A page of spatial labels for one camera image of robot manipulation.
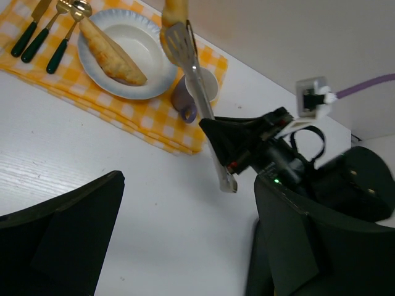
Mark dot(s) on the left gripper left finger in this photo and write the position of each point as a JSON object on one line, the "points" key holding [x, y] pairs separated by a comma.
{"points": [[58, 247]]}

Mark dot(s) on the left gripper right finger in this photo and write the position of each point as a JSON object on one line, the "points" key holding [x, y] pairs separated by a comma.
{"points": [[303, 248]]}

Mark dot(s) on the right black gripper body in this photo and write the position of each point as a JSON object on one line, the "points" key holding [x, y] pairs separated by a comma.
{"points": [[240, 143]]}

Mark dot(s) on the metal tongs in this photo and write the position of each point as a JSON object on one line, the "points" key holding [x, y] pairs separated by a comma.
{"points": [[182, 45]]}

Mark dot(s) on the oval bread loaf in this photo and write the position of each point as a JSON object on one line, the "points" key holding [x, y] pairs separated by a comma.
{"points": [[174, 11]]}

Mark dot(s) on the long bread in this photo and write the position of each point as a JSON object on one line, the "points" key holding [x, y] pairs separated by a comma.
{"points": [[113, 60]]}

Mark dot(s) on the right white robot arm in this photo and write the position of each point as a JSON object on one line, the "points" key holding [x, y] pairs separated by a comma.
{"points": [[356, 183]]}

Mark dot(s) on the lavender mug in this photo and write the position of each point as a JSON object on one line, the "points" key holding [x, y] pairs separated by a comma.
{"points": [[182, 99]]}

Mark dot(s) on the white paper plate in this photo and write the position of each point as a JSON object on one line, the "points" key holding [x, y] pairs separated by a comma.
{"points": [[139, 38]]}

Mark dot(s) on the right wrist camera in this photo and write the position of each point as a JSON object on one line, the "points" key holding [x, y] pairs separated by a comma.
{"points": [[314, 99]]}

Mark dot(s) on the black-handled spoon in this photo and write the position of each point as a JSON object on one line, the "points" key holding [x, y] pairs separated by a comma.
{"points": [[78, 11]]}

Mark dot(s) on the black-handled fork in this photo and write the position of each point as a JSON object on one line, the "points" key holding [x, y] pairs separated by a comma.
{"points": [[62, 7]]}

